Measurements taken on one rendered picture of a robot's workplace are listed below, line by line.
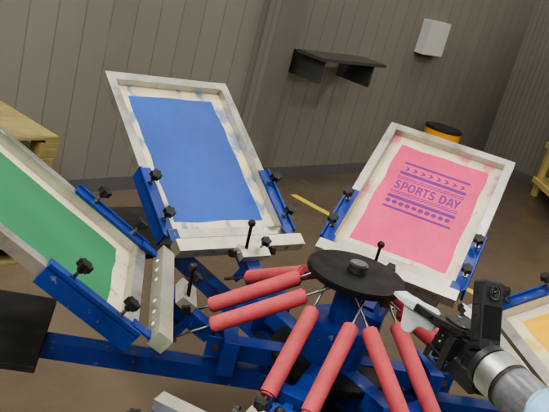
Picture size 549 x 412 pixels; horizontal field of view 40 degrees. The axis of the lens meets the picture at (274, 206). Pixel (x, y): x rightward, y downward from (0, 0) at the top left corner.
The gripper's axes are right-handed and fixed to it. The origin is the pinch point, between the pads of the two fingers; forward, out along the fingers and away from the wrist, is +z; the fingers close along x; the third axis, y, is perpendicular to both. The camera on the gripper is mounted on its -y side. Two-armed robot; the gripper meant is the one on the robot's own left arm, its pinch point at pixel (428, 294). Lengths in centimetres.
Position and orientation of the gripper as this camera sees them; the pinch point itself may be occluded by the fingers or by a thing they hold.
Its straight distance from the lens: 137.6
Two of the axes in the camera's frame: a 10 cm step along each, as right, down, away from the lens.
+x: 8.6, 2.2, 4.7
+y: -3.6, 9.0, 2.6
